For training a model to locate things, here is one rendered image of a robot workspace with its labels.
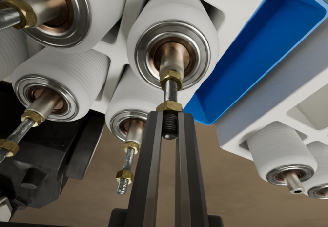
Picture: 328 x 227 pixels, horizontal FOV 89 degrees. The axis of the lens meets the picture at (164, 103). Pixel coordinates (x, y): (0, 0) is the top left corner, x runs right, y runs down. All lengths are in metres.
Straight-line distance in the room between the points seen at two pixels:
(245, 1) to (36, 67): 0.25
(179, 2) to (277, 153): 0.30
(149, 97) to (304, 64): 0.26
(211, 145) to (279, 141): 0.39
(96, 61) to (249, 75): 0.30
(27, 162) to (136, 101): 0.40
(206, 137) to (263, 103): 0.35
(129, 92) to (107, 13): 0.10
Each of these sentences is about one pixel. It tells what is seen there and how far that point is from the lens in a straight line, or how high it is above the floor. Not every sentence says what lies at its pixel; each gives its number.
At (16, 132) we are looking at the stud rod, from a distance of 0.23.
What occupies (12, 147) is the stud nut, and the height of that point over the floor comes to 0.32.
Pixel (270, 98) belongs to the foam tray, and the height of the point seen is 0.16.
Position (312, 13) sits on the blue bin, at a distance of 0.39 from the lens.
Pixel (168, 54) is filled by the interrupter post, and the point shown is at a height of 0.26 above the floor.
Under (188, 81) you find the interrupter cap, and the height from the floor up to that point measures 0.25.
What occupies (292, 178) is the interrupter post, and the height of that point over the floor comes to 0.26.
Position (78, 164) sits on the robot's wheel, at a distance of 0.54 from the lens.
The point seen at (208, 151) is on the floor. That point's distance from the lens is 0.76.
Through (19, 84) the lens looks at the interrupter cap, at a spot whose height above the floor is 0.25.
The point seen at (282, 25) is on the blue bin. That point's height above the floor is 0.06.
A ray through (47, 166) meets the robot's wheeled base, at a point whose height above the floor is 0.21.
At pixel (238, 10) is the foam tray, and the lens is 0.24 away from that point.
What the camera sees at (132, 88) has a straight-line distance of 0.24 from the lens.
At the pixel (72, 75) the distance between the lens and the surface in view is 0.23.
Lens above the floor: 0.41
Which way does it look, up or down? 49 degrees down
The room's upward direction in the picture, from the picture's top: 175 degrees counter-clockwise
